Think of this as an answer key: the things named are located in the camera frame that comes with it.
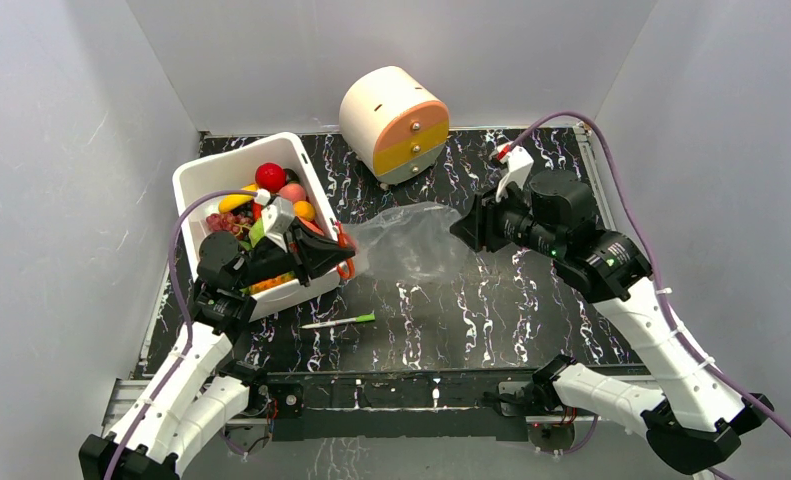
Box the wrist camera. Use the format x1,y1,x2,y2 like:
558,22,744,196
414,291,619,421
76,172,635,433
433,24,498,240
495,143,534,203
261,197,296,252

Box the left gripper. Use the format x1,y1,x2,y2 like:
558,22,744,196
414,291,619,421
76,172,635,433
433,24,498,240
235,217,355,290

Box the clear zip top bag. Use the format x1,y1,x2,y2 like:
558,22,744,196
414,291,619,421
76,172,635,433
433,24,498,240
344,202,476,284

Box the white plastic bin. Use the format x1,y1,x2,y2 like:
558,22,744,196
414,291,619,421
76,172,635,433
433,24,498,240
171,131,351,325

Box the dark toy grapes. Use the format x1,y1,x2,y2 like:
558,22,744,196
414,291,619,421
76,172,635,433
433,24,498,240
232,201,255,220

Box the yellow toy banana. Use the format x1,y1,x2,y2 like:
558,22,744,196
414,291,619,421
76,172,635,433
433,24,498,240
218,193,256,214

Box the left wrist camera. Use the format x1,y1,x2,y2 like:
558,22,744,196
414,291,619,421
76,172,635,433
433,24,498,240
261,197,296,252

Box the green toy cabbage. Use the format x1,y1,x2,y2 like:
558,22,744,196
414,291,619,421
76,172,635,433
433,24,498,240
248,219,266,248

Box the red toy apple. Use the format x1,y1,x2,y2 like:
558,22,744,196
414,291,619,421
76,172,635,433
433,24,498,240
255,162,287,193

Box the toy peach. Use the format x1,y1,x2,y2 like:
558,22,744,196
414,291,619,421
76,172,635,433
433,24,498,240
278,183,308,203

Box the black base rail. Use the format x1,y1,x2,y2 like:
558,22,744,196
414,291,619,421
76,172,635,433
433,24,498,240
267,368,545,442

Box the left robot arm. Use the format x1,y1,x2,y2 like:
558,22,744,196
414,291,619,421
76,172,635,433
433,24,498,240
78,219,356,479

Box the toy orange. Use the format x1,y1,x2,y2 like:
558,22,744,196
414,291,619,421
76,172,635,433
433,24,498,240
293,200,316,222

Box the round mini drawer cabinet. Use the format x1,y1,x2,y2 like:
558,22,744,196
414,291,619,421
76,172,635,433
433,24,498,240
339,66,450,189

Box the purple toy grapes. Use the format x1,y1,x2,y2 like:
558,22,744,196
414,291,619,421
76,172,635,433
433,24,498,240
205,212,252,240

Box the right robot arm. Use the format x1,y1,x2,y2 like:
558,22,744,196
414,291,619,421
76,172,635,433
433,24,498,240
450,170,772,475

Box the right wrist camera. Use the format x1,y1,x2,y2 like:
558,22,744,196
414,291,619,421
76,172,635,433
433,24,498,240
495,143,534,203

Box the toy pineapple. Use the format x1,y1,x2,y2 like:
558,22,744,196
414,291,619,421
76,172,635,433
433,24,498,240
248,272,295,295

